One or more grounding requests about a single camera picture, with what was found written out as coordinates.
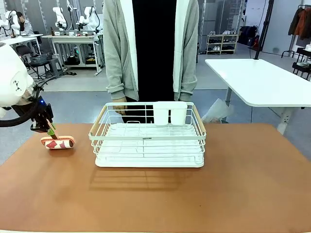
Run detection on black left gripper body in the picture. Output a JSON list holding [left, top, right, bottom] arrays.
[[30, 100, 54, 133]]

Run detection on patterned roller with wooden handle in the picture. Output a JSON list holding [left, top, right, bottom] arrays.
[[40, 120, 76, 150]]

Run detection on white wire dish rack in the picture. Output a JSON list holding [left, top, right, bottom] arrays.
[[88, 101, 207, 162]]

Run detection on person's right forearm grey sleeve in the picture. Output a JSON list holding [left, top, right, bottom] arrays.
[[103, 36, 133, 100]]

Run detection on person's left forearm grey sleeve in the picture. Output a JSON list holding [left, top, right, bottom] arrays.
[[173, 36, 200, 102]]

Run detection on person's right hand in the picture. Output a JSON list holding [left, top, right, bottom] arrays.
[[112, 97, 128, 116]]

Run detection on grey plastic stool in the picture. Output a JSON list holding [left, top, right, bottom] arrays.
[[47, 57, 65, 79]]

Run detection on black plastic crate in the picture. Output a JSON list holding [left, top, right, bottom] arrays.
[[30, 54, 53, 66]]

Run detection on black office chair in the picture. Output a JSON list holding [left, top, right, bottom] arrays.
[[15, 44, 54, 80]]

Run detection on white background desk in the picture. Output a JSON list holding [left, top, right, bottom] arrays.
[[0, 33, 44, 55]]

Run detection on white background workbench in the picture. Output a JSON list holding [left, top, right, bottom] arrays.
[[41, 33, 104, 76]]

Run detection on seated person in grey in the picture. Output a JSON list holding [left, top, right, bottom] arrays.
[[16, 11, 35, 36]]

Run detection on white plastic drip tray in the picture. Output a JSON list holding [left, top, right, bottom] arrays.
[[94, 152, 205, 168]]

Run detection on white plastic utensil holder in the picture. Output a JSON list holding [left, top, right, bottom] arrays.
[[153, 101, 189, 126]]

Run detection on person in grey cardigan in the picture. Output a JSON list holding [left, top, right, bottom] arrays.
[[102, 0, 200, 124]]

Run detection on translucent white plastic bag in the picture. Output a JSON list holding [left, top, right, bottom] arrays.
[[201, 98, 234, 124]]

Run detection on wooden shoe rack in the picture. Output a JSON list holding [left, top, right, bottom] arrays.
[[206, 33, 240, 55]]

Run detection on large white side table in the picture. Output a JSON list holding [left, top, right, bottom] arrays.
[[205, 58, 311, 135]]

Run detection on black bags pile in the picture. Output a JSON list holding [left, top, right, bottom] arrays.
[[239, 25, 259, 47]]

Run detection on black stand pole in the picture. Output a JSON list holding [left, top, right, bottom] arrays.
[[253, 0, 275, 60]]

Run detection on black garment rack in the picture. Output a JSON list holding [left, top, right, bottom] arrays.
[[281, 3, 311, 59]]

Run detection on black shelf cart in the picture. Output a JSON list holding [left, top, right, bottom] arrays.
[[291, 44, 311, 82]]

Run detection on hanging brown orange jackets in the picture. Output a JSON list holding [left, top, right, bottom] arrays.
[[288, 6, 311, 41]]

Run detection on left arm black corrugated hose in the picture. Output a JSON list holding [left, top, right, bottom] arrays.
[[0, 97, 41, 129]]

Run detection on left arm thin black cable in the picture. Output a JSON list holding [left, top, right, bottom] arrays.
[[31, 76, 58, 98]]

